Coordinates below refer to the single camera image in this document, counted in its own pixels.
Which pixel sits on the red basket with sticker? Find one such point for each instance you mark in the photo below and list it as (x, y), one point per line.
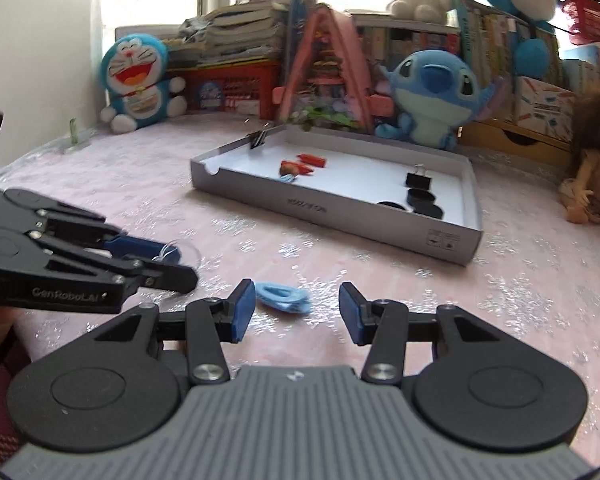
(235, 87)

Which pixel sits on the pink triangular toy house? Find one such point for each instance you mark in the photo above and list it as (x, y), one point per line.
(330, 70)

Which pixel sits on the shallow grey cardboard box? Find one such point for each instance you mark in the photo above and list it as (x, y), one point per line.
(355, 205)

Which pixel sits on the small green clip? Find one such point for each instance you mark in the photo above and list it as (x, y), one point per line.
(73, 131)

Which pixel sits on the small figurine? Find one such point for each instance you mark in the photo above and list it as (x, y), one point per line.
(295, 169)

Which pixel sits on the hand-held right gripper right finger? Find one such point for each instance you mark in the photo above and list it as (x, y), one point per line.
(352, 315)

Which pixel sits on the red plastic basket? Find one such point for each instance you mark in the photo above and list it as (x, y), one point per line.
(592, 20)

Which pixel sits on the brown-haired doll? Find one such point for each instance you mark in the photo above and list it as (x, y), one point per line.
(597, 170)

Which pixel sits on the black binder clip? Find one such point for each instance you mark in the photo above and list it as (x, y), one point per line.
(419, 179)
(257, 140)

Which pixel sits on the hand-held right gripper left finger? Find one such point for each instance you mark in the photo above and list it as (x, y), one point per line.
(242, 310)

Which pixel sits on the clear plastic piece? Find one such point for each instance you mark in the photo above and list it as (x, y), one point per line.
(192, 255)

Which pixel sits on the hanging blue plush toy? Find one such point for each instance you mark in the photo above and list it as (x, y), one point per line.
(522, 0)

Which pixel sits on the blue robot cat plush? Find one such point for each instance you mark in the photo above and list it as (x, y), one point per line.
(135, 80)

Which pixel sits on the wooden drawer unit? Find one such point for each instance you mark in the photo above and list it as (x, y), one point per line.
(515, 142)

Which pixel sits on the white box with pencil print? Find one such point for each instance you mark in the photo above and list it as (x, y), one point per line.
(545, 107)

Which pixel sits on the black round cap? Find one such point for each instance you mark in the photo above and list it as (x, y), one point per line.
(421, 197)
(391, 204)
(432, 211)

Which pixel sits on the pink snowflake tablecloth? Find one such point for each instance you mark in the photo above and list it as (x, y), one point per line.
(130, 185)

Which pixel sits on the blue alien plush toy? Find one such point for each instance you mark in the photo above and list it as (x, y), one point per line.
(430, 95)

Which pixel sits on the row of upright books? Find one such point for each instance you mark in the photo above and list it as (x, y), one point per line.
(490, 30)

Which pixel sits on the row of dark-spined books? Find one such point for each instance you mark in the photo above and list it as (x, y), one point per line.
(380, 40)

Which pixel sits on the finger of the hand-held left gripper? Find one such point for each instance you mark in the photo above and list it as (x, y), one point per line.
(175, 279)
(140, 247)

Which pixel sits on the stack of papers and books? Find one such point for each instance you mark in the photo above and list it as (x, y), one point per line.
(240, 30)

